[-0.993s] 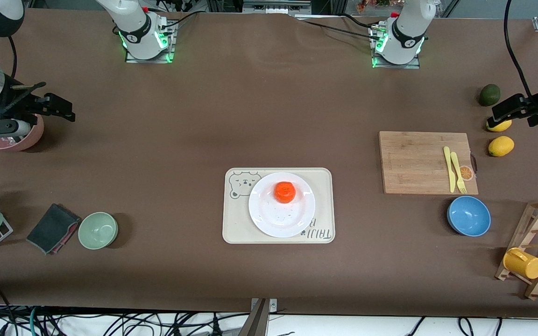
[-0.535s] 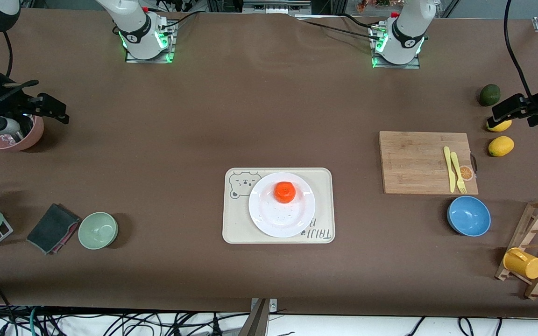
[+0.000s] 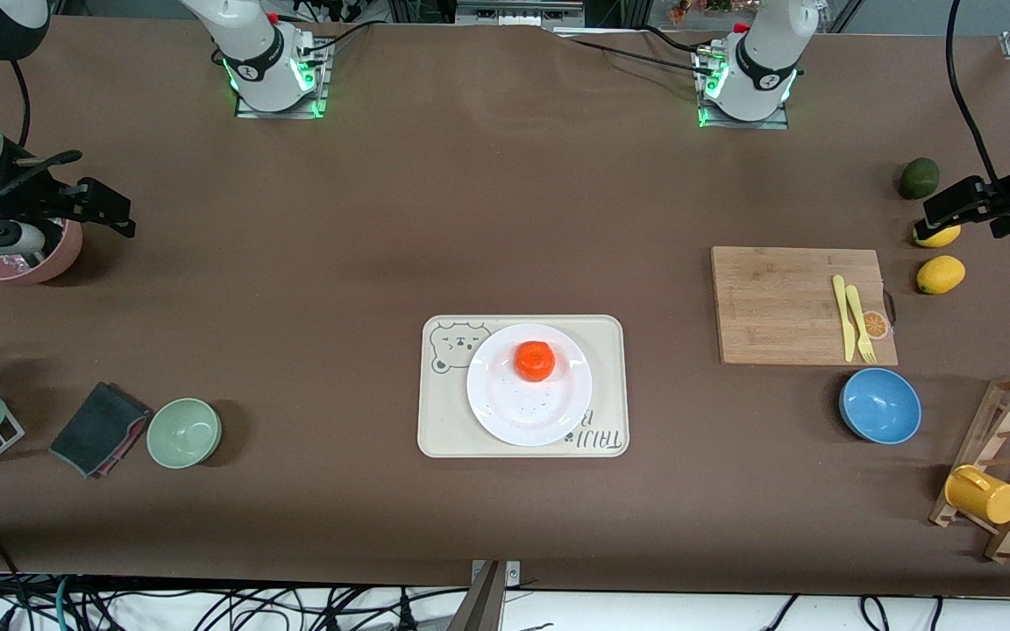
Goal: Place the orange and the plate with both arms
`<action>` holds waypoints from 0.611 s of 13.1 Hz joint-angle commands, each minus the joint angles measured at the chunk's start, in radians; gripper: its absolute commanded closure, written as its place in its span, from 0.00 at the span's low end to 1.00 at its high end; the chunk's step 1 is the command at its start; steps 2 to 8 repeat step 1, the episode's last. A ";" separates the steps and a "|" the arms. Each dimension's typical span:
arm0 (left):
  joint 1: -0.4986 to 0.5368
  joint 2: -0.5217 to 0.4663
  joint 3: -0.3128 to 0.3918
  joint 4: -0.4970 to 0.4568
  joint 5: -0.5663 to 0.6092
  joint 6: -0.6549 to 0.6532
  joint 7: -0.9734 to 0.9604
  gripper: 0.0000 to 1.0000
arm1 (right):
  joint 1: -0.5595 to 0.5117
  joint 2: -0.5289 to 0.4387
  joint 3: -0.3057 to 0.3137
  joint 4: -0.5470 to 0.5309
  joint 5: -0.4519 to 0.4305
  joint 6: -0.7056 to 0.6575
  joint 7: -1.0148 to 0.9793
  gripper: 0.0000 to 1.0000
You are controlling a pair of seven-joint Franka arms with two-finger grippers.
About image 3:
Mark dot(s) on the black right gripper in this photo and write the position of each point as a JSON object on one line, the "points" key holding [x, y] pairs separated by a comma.
{"points": [[21, 191]]}

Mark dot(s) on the orange toy fruit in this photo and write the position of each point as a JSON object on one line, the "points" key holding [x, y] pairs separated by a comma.
{"points": [[534, 362]]}

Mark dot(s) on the white round plate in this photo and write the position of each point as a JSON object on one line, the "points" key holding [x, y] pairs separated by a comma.
{"points": [[531, 412]]}

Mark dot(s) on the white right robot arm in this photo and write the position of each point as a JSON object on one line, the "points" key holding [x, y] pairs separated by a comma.
{"points": [[255, 53]]}

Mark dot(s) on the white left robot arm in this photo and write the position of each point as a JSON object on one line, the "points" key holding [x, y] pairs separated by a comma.
{"points": [[764, 53]]}

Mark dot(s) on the pink bowl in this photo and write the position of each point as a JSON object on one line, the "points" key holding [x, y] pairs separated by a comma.
{"points": [[58, 258]]}

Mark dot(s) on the yellow lemon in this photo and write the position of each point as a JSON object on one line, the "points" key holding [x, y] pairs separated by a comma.
{"points": [[939, 237], [941, 274]]}

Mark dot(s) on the dark green avocado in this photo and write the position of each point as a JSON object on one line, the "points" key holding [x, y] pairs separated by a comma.
{"points": [[919, 178]]}

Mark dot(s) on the orange slice toy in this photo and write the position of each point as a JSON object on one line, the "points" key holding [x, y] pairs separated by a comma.
{"points": [[877, 326]]}

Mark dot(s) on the yellow plastic fork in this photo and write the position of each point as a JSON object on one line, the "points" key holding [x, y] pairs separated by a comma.
{"points": [[860, 324]]}

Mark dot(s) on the yellow plastic knife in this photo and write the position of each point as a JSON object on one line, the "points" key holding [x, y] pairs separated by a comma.
{"points": [[842, 315]]}

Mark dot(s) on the wooden cup rack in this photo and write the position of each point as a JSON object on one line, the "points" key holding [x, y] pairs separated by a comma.
{"points": [[1009, 421]]}

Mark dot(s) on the dark grey folded cloth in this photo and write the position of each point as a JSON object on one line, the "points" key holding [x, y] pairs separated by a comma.
{"points": [[97, 429]]}

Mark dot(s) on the blue bowl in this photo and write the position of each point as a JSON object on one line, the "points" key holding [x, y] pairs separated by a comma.
{"points": [[880, 406]]}

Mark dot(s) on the wooden cutting board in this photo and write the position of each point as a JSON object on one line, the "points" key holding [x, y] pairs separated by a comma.
{"points": [[777, 307]]}

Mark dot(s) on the pale green bowl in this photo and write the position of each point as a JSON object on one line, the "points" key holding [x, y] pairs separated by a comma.
{"points": [[183, 434]]}

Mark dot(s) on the yellow mug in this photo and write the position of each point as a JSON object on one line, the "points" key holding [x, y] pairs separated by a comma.
{"points": [[983, 497]]}

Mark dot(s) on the cream bear print tray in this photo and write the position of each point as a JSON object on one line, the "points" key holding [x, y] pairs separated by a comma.
{"points": [[444, 421]]}

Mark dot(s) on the grey metal box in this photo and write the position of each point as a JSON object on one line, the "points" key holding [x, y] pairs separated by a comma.
{"points": [[518, 10]]}

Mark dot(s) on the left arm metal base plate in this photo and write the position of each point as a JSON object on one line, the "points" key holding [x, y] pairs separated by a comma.
{"points": [[746, 124]]}

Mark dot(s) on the metal table edge bracket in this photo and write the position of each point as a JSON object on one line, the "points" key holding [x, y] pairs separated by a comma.
{"points": [[512, 574]]}

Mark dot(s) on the dark camera mount post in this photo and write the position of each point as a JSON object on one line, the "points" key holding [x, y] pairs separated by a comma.
{"points": [[480, 609]]}

